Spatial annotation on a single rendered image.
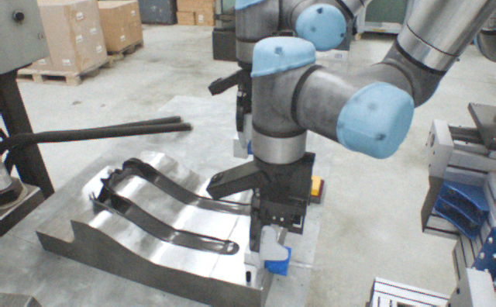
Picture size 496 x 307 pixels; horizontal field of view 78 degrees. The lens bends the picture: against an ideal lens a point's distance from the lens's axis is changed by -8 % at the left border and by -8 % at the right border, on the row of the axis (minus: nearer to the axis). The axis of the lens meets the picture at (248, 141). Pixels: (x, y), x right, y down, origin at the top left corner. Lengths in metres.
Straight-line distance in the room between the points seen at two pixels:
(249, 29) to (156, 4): 6.94
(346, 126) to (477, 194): 0.58
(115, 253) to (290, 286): 0.34
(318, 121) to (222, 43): 4.39
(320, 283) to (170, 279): 1.15
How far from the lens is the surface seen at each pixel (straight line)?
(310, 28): 0.55
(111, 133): 1.06
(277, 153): 0.42
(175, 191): 0.75
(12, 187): 1.06
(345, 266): 1.81
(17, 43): 1.20
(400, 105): 0.33
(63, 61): 4.51
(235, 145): 0.81
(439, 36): 0.42
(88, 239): 0.70
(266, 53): 0.38
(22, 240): 0.91
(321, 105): 0.35
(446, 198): 0.90
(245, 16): 0.69
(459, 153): 0.86
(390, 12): 6.99
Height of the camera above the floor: 1.36
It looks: 30 degrees down
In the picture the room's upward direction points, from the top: straight up
